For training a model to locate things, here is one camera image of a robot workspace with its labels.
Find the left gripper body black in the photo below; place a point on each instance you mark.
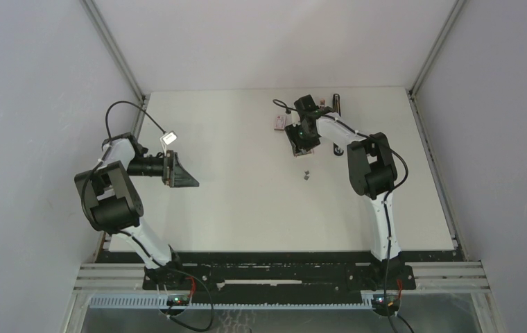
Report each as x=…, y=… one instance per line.
x=163, y=168

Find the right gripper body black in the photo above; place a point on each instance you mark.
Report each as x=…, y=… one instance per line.
x=299, y=137

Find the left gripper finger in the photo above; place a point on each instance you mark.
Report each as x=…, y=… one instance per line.
x=182, y=178
x=175, y=160

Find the staple box red white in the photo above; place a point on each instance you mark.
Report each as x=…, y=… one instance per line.
x=280, y=122

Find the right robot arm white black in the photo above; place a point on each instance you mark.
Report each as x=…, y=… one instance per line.
x=375, y=170

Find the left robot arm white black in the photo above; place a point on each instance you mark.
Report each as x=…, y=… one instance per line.
x=111, y=203

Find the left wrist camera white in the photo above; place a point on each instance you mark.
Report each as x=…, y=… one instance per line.
x=166, y=139

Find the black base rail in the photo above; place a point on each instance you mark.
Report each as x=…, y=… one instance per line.
x=289, y=278

